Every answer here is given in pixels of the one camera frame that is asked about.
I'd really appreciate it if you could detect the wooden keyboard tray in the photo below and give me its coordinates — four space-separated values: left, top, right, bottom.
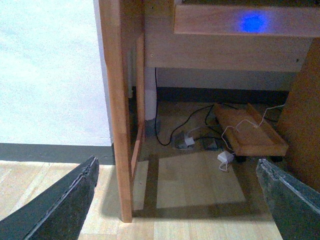
173 0 320 38

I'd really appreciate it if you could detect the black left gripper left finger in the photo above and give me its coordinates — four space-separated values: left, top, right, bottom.
0 156 99 240

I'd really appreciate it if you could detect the white power adapter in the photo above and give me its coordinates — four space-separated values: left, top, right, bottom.
217 151 235 164

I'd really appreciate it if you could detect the white plug in floor socket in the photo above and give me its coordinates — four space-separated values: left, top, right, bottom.
184 134 195 147

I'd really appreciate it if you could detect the wooden computer desk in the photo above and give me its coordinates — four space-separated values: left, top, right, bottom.
98 0 320 223

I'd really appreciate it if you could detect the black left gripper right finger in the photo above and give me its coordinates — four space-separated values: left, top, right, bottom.
256 158 320 240

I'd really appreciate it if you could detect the black power cable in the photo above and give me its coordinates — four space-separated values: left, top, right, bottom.
154 67 241 146

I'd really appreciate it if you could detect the wooden rolling cpu stand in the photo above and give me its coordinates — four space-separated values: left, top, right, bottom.
213 103 289 160

